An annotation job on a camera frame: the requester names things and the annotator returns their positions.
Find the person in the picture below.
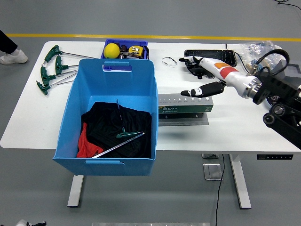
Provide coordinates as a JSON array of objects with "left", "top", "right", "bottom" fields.
[{"left": 0, "top": 29, "right": 28, "bottom": 65}]

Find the large green T-handle hex wrench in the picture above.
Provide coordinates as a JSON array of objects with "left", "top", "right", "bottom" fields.
[{"left": 91, "top": 132, "right": 145, "bottom": 159}]

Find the white table leg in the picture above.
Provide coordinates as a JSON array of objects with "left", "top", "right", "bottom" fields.
[
  {"left": 229, "top": 154, "right": 252, "bottom": 210},
  {"left": 67, "top": 174, "right": 85, "bottom": 208}
]

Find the black table control panel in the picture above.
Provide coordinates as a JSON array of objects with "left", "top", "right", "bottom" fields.
[{"left": 257, "top": 154, "right": 294, "bottom": 161}]

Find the red cloth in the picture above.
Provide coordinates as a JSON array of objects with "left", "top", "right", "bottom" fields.
[{"left": 77, "top": 122, "right": 104, "bottom": 158}]

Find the metal floor plate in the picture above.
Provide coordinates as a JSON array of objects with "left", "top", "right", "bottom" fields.
[{"left": 203, "top": 163, "right": 223, "bottom": 181}]

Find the clear plastic parts bag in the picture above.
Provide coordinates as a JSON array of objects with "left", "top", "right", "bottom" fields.
[{"left": 239, "top": 40, "right": 284, "bottom": 69}]

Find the grey box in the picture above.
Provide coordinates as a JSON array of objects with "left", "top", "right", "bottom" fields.
[{"left": 281, "top": 59, "right": 301, "bottom": 80}]

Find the black white robot left hand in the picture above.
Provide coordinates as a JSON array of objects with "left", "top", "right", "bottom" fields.
[{"left": 15, "top": 219, "right": 47, "bottom": 226}]

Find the large light blue plastic box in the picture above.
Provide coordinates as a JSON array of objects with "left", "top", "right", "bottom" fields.
[{"left": 53, "top": 58, "right": 158, "bottom": 177}]

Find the thin wire loop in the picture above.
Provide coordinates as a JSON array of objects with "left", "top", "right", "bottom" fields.
[{"left": 161, "top": 56, "right": 178, "bottom": 67}]

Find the black cable on floor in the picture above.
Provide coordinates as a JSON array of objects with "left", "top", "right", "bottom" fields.
[{"left": 274, "top": 0, "right": 301, "bottom": 11}]

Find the black cloth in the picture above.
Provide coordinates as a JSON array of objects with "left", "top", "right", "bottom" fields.
[{"left": 80, "top": 101, "right": 152, "bottom": 159}]

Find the yellow ball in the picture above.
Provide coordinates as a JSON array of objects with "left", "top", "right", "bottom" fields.
[{"left": 103, "top": 43, "right": 120, "bottom": 58}]

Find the black device case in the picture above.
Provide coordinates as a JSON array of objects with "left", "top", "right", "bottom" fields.
[{"left": 184, "top": 48, "right": 238, "bottom": 80}]

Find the yellow tape measure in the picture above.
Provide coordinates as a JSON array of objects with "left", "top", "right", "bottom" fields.
[{"left": 128, "top": 45, "right": 144, "bottom": 57}]

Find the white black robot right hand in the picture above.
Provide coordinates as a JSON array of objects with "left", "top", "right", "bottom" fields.
[{"left": 178, "top": 56, "right": 257, "bottom": 98}]

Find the black adapter cord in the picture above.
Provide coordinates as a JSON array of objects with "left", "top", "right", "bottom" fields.
[{"left": 225, "top": 43, "right": 247, "bottom": 71}]

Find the metal green tool rack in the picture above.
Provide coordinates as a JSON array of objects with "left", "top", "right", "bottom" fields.
[{"left": 158, "top": 93, "right": 214, "bottom": 127}]

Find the small dark blue bin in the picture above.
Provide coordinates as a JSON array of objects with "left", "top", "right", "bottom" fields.
[{"left": 101, "top": 39, "right": 149, "bottom": 60}]

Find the slim green handle hex wrench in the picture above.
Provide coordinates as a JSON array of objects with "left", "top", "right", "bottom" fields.
[{"left": 116, "top": 98, "right": 137, "bottom": 139}]

